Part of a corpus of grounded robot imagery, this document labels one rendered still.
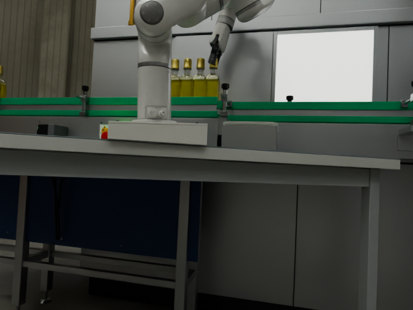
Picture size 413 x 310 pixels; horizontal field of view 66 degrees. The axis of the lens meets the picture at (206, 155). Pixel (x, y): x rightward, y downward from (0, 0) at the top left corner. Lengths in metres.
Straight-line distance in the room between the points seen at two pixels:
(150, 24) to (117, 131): 0.28
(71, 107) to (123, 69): 0.39
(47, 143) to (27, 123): 0.79
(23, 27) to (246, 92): 3.60
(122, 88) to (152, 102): 0.85
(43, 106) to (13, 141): 0.77
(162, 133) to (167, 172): 0.12
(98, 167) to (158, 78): 0.28
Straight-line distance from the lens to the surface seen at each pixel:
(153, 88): 0.88
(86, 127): 1.42
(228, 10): 1.46
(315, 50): 1.54
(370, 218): 1.19
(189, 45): 1.61
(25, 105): 1.65
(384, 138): 1.31
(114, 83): 1.75
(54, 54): 4.40
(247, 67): 1.52
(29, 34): 4.64
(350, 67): 1.53
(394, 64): 1.60
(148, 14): 0.86
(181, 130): 0.81
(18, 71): 4.53
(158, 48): 0.93
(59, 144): 0.81
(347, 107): 1.32
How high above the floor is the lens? 0.70
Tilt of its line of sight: 2 degrees up
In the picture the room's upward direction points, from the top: 3 degrees clockwise
